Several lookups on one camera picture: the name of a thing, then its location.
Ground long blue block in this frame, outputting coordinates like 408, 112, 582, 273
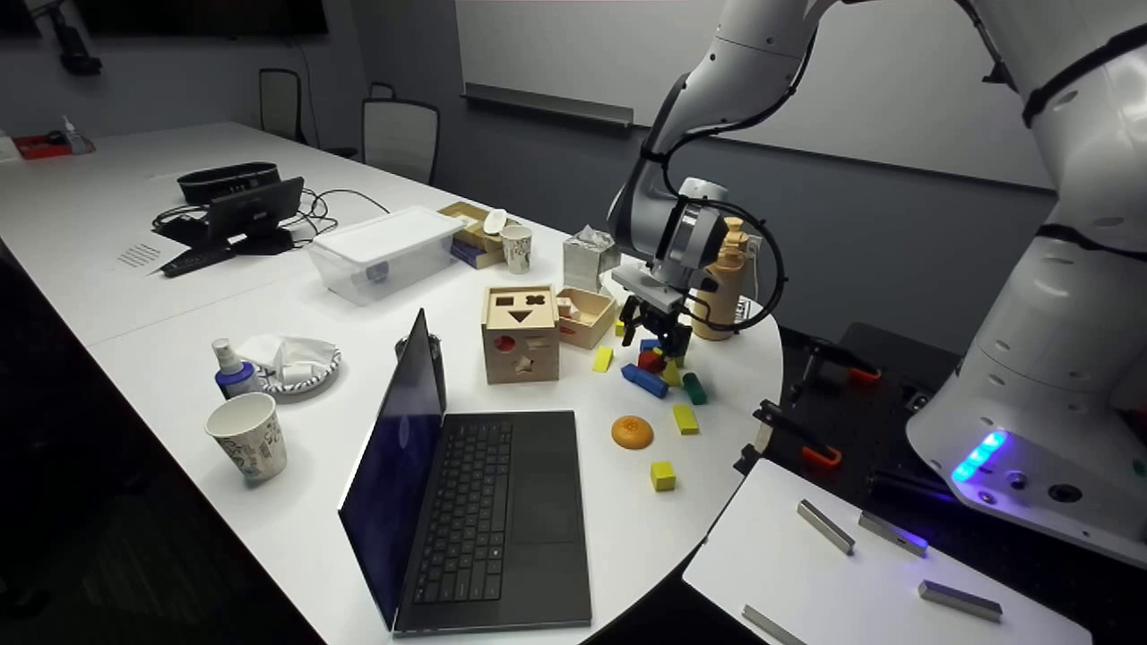
618, 358, 674, 402

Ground grey staple strip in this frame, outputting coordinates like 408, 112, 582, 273
740, 601, 810, 645
852, 509, 933, 563
791, 494, 860, 558
915, 575, 1006, 628

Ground round clear plastic lid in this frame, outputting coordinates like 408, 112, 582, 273
255, 332, 348, 403

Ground wooden shape sorter cube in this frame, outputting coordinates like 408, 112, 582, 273
478, 278, 566, 385

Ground orange clamp handle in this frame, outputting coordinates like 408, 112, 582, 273
801, 439, 848, 475
830, 361, 889, 394

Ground crumpled plastic bag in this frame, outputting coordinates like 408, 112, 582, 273
560, 220, 624, 293

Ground yellow rectangular block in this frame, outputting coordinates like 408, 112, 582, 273
668, 396, 705, 439

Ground small wooden box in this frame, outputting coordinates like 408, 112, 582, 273
551, 284, 624, 353

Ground orange dome block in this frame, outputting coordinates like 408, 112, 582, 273
605, 412, 660, 455

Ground black wall mounted device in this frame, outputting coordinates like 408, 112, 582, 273
20, 0, 108, 78

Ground white paper sheet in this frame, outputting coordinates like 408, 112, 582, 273
682, 455, 1096, 645

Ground black oblong case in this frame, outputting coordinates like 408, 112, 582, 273
171, 158, 286, 208

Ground red flat item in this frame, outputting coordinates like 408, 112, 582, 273
6, 114, 97, 165

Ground tangled black table cables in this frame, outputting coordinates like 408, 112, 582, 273
283, 182, 393, 243

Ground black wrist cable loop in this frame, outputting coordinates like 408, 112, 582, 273
710, 208, 790, 341

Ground black wall television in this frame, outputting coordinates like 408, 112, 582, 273
69, 0, 335, 39

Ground patterned paper cup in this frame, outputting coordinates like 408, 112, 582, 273
203, 389, 292, 492

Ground open cardboard box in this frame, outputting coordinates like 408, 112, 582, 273
439, 197, 537, 273

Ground white wall whiteboard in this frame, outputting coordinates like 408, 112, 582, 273
453, 0, 1056, 197

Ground black open laptop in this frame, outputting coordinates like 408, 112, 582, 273
335, 305, 595, 637

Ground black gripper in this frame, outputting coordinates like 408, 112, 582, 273
609, 255, 700, 364

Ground white plastic storage bin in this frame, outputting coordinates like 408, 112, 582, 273
304, 205, 466, 308

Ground grey office chair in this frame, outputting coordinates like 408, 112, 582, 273
357, 78, 445, 187
255, 62, 310, 148

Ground small blue spray bottle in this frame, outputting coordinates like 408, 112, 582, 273
208, 332, 263, 402

